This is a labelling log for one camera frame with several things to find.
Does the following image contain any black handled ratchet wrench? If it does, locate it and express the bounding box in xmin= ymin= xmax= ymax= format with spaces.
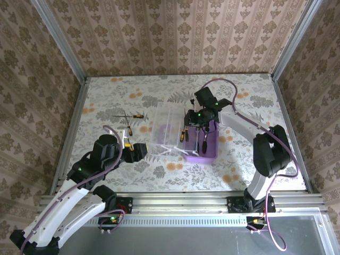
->
xmin=201 ymin=127 xmax=211 ymax=155

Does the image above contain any purple toolbox with clear lid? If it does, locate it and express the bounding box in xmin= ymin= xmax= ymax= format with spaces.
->
xmin=148 ymin=100 xmax=220 ymax=163

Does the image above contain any left connector board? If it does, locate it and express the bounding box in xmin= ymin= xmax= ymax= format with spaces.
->
xmin=98 ymin=216 xmax=120 ymax=231

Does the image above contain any connector board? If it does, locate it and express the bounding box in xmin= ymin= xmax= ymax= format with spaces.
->
xmin=246 ymin=216 xmax=266 ymax=231
xmin=98 ymin=216 xmax=120 ymax=231

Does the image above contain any grey metal panel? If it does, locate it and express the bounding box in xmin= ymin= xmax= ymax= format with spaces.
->
xmin=25 ymin=215 xmax=333 ymax=255

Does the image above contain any right connector board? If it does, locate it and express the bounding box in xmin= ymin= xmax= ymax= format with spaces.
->
xmin=246 ymin=216 xmax=266 ymax=231

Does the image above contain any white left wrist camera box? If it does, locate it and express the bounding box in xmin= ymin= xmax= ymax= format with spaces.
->
xmin=116 ymin=127 xmax=131 ymax=145

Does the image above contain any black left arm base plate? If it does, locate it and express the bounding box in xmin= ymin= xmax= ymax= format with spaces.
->
xmin=86 ymin=197 xmax=133 ymax=215

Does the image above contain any aluminium left side rail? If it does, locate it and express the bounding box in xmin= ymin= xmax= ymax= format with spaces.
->
xmin=49 ymin=76 xmax=90 ymax=196

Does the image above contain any aluminium mounting rail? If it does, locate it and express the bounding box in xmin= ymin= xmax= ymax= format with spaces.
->
xmin=38 ymin=193 xmax=326 ymax=216

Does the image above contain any grey slotted cable duct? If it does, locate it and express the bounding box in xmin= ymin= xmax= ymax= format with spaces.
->
xmin=90 ymin=216 xmax=247 ymax=226

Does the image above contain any aluminium right side rail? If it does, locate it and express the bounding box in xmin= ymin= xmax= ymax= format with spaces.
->
xmin=270 ymin=73 xmax=314 ymax=194

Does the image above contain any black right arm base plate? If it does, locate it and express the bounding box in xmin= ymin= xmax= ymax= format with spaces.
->
xmin=227 ymin=196 xmax=276 ymax=214

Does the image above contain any aluminium right corner post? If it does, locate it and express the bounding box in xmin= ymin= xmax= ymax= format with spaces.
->
xmin=270 ymin=0 xmax=324 ymax=80

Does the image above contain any aluminium corner post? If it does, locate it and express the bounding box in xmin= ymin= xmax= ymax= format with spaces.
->
xmin=29 ymin=0 xmax=88 ymax=82
xmin=270 ymin=0 xmax=324 ymax=80

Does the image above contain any aluminium left corner post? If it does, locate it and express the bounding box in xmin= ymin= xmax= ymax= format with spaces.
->
xmin=29 ymin=0 xmax=88 ymax=82

